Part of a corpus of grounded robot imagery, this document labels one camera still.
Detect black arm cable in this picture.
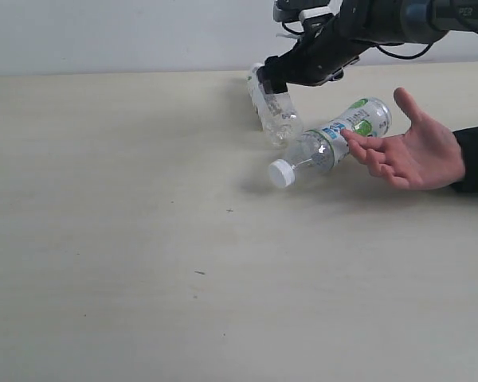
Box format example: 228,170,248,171
280,19,439,60

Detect clear bottle green lime label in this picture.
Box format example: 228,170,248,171
268,97,392,189

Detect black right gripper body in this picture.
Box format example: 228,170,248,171
286,1,374,86

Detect open human hand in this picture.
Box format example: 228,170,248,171
341,88,466,191

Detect black sleeved forearm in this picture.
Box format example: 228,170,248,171
450,127,478,193

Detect clear ribbed water bottle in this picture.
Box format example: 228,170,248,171
247,63,304,148

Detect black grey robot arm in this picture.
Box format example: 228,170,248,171
252,0,478,94

